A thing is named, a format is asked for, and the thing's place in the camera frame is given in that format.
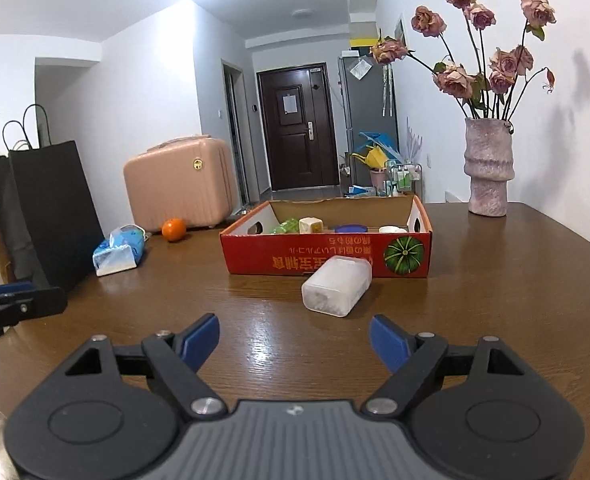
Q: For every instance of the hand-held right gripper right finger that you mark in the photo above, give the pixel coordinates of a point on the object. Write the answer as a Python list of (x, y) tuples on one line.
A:
[(387, 340)]

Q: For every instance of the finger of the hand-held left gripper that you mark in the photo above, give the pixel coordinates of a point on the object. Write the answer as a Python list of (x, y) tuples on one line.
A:
[(30, 305)]

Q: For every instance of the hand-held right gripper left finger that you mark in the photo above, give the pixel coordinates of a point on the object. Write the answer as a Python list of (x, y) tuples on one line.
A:
[(202, 338)]

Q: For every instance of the translucent plastic box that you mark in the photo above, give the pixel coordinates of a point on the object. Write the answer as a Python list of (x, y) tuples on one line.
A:
[(336, 285)]

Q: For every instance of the red cardboard box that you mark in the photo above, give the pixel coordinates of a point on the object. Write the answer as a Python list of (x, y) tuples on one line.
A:
[(325, 255)]

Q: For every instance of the large blue round lid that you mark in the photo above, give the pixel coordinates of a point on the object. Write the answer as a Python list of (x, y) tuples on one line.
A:
[(350, 228)]

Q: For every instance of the black paper bag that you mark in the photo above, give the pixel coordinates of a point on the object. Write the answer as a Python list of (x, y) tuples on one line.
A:
[(50, 210)]

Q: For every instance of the blue tissue pack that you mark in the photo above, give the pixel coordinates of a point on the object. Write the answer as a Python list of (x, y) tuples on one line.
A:
[(119, 250)]

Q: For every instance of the small white jar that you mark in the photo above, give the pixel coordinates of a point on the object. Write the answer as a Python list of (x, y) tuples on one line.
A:
[(392, 229)]

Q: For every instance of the orange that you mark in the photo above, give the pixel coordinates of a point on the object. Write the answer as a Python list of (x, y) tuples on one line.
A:
[(173, 229)]

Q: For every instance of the pink suitcase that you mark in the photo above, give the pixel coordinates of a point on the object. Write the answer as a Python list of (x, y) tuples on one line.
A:
[(180, 187)]

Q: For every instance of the pink bucket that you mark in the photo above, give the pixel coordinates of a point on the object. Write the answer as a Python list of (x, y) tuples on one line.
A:
[(377, 178)]

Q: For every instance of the yellow watering can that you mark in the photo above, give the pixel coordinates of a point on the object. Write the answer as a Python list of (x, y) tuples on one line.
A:
[(370, 157)]

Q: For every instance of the pink ceramic vase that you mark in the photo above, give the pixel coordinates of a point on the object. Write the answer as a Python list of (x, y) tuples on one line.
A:
[(489, 165)]

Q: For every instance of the grey refrigerator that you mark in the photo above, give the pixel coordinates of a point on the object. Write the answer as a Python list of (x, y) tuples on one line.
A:
[(367, 120)]

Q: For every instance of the dark brown door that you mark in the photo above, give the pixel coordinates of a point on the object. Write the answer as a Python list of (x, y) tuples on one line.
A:
[(297, 127)]

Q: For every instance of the yellow box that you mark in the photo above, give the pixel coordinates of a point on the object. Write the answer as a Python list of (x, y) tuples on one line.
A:
[(364, 42)]

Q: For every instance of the dried pink roses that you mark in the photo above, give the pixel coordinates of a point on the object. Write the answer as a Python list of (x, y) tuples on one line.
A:
[(480, 50)]

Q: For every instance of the framed wall picture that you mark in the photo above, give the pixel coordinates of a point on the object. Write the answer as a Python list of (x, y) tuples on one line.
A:
[(401, 30)]

